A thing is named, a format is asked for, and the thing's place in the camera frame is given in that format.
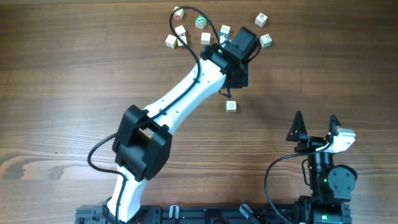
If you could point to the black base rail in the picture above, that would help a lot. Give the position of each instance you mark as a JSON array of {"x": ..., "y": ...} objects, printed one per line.
[{"x": 182, "y": 215}]

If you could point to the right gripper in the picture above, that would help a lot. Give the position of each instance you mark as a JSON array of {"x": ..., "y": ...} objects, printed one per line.
[{"x": 309, "y": 143}]

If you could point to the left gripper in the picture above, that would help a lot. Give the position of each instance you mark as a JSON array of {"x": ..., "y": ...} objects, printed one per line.
[{"x": 244, "y": 81}]

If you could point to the blue H block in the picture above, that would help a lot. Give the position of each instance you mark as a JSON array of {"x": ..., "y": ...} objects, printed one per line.
[{"x": 224, "y": 31}]

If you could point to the red-sided block top left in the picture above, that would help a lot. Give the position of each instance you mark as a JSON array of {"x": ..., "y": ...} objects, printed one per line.
[{"x": 178, "y": 13}]

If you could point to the red-edged block left cluster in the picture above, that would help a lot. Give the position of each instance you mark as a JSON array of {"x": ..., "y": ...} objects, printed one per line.
[{"x": 180, "y": 31}]

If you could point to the plain wooden block far left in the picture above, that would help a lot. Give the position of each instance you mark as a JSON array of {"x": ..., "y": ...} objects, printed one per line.
[{"x": 171, "y": 41}]

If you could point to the green N block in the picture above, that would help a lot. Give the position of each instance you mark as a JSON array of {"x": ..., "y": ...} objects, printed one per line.
[{"x": 200, "y": 22}]

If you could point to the green-sided block right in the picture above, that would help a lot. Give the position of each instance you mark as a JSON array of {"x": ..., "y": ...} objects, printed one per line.
[{"x": 265, "y": 41}]

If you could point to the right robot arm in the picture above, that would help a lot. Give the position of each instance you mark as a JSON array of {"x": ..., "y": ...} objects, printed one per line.
[{"x": 330, "y": 185}]

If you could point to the wooden base block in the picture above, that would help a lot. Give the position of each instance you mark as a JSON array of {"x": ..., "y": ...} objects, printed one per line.
[{"x": 231, "y": 106}]

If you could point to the wooden picture block top right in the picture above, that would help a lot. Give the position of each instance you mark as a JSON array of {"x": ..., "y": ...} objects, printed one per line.
[{"x": 261, "y": 19}]

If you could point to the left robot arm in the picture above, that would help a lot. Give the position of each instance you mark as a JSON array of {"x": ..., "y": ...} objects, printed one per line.
[{"x": 144, "y": 137}]

